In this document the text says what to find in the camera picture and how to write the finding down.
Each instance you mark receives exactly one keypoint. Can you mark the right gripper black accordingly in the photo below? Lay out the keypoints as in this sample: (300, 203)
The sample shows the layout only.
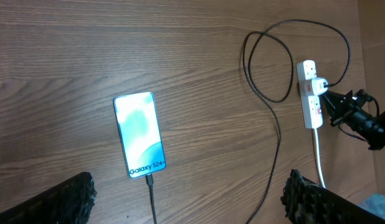
(348, 109)

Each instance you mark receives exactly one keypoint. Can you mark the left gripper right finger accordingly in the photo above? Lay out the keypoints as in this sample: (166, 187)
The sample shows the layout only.
(306, 202)

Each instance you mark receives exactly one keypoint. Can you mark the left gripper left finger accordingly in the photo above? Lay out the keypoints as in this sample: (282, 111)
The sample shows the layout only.
(68, 202)

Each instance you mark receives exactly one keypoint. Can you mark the Samsung Galaxy smartphone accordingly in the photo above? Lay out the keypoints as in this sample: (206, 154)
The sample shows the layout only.
(140, 135)

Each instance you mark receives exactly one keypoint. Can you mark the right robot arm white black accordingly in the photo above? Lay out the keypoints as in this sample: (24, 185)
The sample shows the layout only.
(374, 145)

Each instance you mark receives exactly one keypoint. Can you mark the white charger adapter plug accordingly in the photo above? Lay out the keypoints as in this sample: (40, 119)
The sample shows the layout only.
(319, 86)

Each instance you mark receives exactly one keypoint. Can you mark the white power strip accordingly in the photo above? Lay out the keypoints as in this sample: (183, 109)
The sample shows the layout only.
(311, 105)

